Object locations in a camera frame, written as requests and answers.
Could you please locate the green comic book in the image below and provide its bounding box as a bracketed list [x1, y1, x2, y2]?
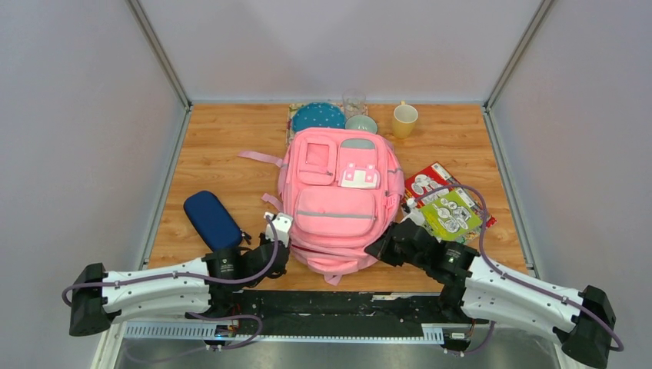
[420, 188, 482, 244]

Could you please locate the pink student backpack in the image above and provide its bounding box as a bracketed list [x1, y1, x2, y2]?
[239, 128, 405, 285]

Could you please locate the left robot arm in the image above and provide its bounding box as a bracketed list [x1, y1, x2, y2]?
[62, 232, 289, 337]

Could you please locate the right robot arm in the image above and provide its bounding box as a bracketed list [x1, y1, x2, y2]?
[364, 219, 624, 367]

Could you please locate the navy blue pencil case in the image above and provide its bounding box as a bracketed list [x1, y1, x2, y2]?
[183, 191, 251, 251]

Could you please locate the red lettered comic book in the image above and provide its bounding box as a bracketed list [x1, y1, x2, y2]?
[471, 200, 497, 228]

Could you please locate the yellow mug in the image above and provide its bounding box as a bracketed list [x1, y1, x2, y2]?
[392, 101, 419, 139]

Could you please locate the light green bowl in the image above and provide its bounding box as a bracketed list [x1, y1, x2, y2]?
[345, 115, 378, 134]

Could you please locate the blue polka dot plate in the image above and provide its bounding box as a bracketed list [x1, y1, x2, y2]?
[290, 102, 346, 133]

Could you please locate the clear drinking glass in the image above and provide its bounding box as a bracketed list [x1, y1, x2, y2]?
[342, 88, 367, 119]

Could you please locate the floral placemat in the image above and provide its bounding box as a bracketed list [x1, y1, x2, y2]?
[286, 102, 368, 136]

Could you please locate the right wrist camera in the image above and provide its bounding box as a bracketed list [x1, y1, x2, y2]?
[401, 204, 426, 227]

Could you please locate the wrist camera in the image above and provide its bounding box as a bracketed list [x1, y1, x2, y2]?
[401, 204, 426, 227]
[264, 212, 293, 248]

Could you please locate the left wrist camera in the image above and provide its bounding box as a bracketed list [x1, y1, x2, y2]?
[264, 212, 293, 248]

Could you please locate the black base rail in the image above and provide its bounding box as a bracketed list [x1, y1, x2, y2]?
[201, 290, 471, 337]

